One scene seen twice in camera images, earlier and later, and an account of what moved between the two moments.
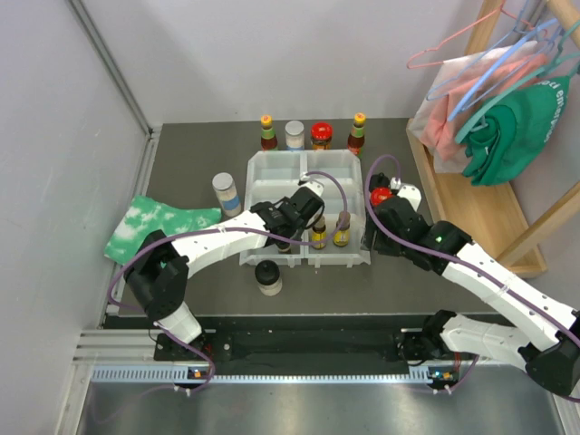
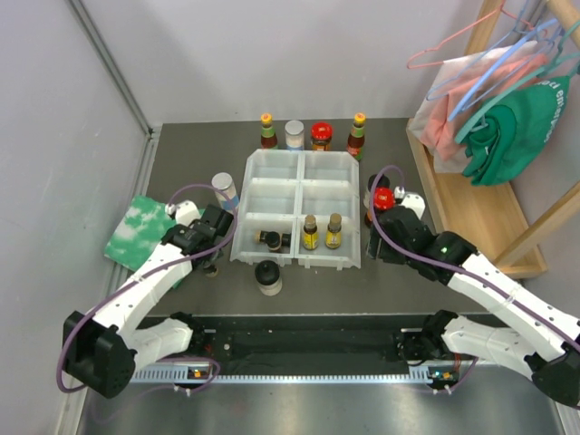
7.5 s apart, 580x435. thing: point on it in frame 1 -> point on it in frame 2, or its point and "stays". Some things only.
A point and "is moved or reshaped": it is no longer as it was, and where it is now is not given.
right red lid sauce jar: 380,194 stays
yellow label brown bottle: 342,236 is moved or reshaped
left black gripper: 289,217 -> 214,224
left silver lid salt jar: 227,195 stays
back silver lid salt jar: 294,136 stays
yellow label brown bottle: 319,233 is moved or reshaped
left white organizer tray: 272,174 stays
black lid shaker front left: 267,275 stays
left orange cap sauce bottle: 268,138 stays
